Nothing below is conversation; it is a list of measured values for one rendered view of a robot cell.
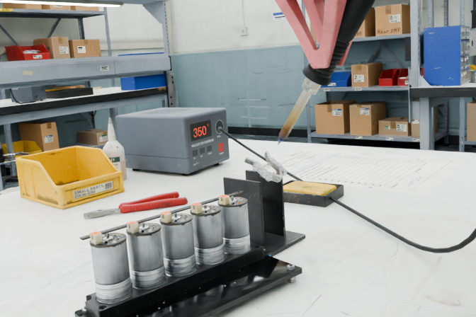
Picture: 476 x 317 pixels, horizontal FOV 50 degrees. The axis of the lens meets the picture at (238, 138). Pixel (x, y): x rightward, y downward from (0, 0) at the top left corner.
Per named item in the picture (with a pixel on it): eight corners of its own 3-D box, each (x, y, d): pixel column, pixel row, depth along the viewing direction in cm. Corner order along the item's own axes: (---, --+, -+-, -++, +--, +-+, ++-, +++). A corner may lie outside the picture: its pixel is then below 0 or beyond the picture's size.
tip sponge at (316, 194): (344, 195, 64) (343, 183, 63) (325, 207, 59) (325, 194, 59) (291, 189, 68) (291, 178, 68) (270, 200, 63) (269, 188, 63)
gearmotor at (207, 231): (231, 268, 41) (227, 207, 40) (207, 278, 40) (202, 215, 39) (212, 260, 43) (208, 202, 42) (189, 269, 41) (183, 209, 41)
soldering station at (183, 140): (231, 163, 87) (227, 107, 86) (189, 178, 78) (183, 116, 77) (166, 158, 96) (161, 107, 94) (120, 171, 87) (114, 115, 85)
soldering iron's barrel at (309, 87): (282, 143, 45) (316, 84, 41) (270, 133, 45) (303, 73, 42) (292, 141, 46) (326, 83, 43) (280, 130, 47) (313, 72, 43)
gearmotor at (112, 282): (139, 306, 36) (132, 236, 35) (108, 319, 34) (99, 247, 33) (123, 295, 38) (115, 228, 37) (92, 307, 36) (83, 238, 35)
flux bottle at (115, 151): (102, 180, 81) (95, 118, 79) (121, 176, 83) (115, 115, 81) (110, 183, 78) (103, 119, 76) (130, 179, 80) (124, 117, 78)
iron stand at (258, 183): (249, 289, 48) (295, 216, 43) (192, 225, 51) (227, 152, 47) (287, 266, 52) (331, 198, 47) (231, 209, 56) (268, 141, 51)
